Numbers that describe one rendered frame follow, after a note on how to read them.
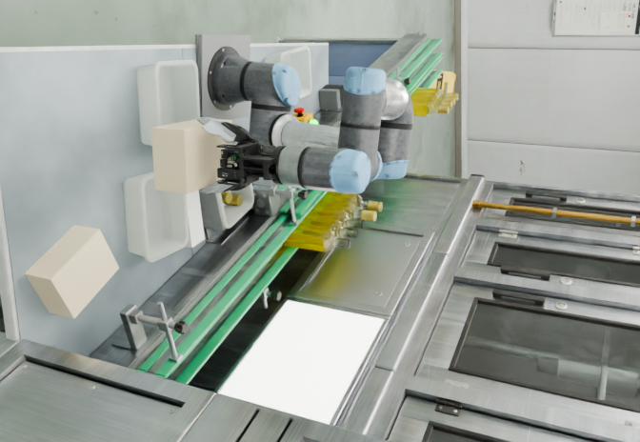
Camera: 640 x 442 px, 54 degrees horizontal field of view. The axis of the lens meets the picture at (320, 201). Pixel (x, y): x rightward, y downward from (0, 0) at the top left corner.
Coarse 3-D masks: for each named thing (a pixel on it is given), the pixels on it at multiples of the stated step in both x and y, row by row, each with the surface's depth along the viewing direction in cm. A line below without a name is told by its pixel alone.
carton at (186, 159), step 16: (160, 128) 117; (176, 128) 117; (192, 128) 117; (160, 144) 118; (176, 144) 116; (192, 144) 118; (208, 144) 122; (160, 160) 119; (176, 160) 117; (192, 160) 118; (208, 160) 123; (160, 176) 120; (176, 176) 118; (192, 176) 119; (208, 176) 123
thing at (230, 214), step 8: (232, 192) 197; (240, 192) 196; (248, 192) 195; (248, 200) 196; (224, 208) 194; (232, 208) 194; (240, 208) 194; (248, 208) 194; (224, 216) 182; (232, 216) 190; (240, 216) 190; (224, 224) 183; (232, 224) 187
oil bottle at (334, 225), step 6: (306, 216) 204; (312, 216) 204; (306, 222) 201; (312, 222) 200; (318, 222) 200; (324, 222) 200; (330, 222) 199; (336, 222) 199; (324, 228) 198; (330, 228) 197; (336, 228) 197; (336, 234) 198
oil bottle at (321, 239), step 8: (296, 232) 197; (304, 232) 196; (312, 232) 195; (320, 232) 195; (328, 232) 195; (288, 240) 199; (296, 240) 198; (304, 240) 196; (312, 240) 195; (320, 240) 193; (328, 240) 193; (304, 248) 198; (312, 248) 196; (320, 248) 195; (328, 248) 194
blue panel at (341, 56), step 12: (336, 48) 340; (348, 48) 337; (360, 48) 334; (372, 48) 332; (384, 48) 329; (336, 60) 319; (348, 60) 317; (360, 60) 315; (372, 60) 312; (336, 72) 301; (336, 84) 286
